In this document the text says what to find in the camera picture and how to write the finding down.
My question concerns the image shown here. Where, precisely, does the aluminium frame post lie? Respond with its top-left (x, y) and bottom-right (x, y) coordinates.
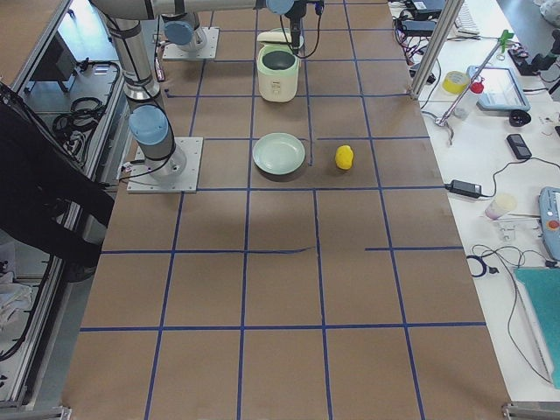
top-left (409, 0), bottom-right (464, 100)

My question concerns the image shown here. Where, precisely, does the teal cutting mat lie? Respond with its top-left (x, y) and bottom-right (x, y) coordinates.
top-left (514, 268), bottom-right (559, 389)

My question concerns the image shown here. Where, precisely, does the metal rod green clamp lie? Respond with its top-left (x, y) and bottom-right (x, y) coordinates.
top-left (434, 30), bottom-right (515, 128)

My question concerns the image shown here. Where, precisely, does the teach pendant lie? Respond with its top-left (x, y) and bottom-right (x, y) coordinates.
top-left (538, 186), bottom-right (559, 261)

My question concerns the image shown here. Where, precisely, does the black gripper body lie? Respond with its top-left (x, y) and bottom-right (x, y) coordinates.
top-left (284, 0), bottom-right (325, 55)

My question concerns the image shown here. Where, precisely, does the blue framed tablet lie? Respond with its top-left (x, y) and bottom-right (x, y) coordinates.
top-left (477, 66), bottom-right (530, 111)

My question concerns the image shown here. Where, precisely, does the black power adapter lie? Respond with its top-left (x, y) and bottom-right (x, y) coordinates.
top-left (444, 179), bottom-right (482, 199)

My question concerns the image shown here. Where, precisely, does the black round cap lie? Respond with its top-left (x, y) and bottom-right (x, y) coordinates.
top-left (508, 109), bottom-right (532, 128)

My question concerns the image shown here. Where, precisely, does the yellow lemon toy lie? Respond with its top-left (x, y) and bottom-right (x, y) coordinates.
top-left (334, 144), bottom-right (354, 171)

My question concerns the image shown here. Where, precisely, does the black phone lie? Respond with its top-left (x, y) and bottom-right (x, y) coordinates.
top-left (507, 134), bottom-right (532, 160)

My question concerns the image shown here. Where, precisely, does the black cloth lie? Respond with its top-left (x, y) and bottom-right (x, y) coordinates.
top-left (1, 102), bottom-right (115, 268)

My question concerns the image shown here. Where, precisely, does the plastic cup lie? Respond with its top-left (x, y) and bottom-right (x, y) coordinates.
top-left (485, 192), bottom-right (517, 220)

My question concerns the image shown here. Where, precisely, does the red cap bottle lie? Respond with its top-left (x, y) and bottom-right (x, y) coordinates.
top-left (453, 78), bottom-right (485, 120)

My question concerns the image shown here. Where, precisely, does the yellow tape roll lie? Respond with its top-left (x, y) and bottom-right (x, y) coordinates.
top-left (442, 71), bottom-right (470, 95)

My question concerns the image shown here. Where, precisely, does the cream rice cooker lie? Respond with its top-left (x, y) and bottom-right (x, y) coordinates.
top-left (256, 28), bottom-right (300, 102)

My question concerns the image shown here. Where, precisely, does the light green plate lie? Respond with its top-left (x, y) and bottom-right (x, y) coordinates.
top-left (252, 132), bottom-right (305, 175)

